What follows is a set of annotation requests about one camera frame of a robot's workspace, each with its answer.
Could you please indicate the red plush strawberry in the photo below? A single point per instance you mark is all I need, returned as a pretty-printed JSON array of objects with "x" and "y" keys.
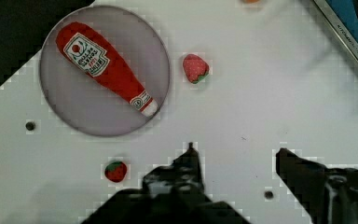
[{"x": 116, "y": 171}]

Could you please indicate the orange slice toy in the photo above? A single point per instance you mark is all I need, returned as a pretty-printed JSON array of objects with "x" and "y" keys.
[{"x": 250, "y": 1}]

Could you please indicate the red plush ketchup bottle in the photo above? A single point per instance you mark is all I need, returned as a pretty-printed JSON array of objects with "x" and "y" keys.
[{"x": 95, "y": 56}]

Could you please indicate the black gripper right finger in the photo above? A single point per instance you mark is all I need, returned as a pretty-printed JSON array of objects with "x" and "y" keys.
[{"x": 329, "y": 195}]

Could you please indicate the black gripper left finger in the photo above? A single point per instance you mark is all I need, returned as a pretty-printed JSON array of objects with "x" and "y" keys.
[{"x": 172, "y": 194}]

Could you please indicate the pink plush strawberry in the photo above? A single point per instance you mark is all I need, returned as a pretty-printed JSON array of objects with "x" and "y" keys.
[{"x": 195, "y": 68}]

